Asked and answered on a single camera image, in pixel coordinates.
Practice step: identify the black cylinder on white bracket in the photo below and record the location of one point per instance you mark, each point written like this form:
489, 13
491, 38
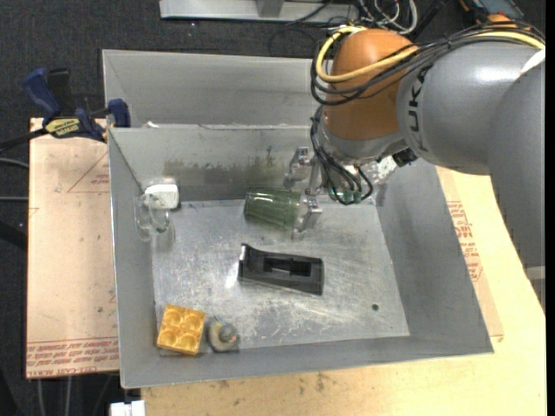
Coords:
405, 156

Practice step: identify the white plug adapter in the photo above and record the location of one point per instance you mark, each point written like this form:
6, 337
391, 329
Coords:
162, 195

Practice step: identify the clear glass thing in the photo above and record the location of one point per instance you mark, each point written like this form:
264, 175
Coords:
149, 223

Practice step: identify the dark green ribbed glass cup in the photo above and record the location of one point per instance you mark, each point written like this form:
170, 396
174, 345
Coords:
271, 208

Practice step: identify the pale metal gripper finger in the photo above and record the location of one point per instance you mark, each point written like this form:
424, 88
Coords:
300, 163
308, 215

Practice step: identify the yellow block with round hollows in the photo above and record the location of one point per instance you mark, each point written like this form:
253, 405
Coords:
180, 329

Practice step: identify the small grey round toy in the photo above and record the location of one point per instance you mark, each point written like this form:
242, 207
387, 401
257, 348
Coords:
222, 335

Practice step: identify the brown cardboard board, red print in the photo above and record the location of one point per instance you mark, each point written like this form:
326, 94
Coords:
69, 232

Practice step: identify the grey metal bin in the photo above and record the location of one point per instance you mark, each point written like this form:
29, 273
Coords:
303, 319

